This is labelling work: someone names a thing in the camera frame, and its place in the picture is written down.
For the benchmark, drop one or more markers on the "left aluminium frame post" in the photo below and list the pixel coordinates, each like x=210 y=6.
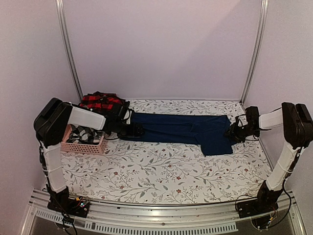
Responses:
x=66 y=40

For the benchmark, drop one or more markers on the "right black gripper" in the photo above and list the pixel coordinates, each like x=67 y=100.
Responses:
x=233 y=133

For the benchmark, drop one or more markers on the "floral patterned table mat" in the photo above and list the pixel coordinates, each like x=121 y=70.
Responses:
x=164 y=173

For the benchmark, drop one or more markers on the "front aluminium rail base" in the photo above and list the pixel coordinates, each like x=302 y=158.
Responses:
x=116 y=218

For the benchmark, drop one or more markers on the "navy blue t-shirt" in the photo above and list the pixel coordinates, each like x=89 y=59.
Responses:
x=204 y=131

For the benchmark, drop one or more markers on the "red black plaid shirt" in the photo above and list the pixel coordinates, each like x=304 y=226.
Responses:
x=103 y=103

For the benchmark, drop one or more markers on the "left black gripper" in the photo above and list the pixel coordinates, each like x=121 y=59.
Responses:
x=132 y=132

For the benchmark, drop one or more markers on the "pink plastic laundry basket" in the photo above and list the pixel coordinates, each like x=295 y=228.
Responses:
x=82 y=148

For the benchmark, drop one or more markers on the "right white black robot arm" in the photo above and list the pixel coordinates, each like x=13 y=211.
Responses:
x=297 y=126

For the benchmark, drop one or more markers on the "black white checkered cloth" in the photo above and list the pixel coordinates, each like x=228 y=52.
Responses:
x=84 y=135

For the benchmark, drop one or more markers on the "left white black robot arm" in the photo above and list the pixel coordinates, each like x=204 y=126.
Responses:
x=50 y=126

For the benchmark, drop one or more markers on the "right aluminium frame post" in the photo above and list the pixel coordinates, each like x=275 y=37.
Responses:
x=256 y=50

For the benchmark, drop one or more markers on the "aluminium frame post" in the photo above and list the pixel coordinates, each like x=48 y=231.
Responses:
x=256 y=50
x=66 y=40

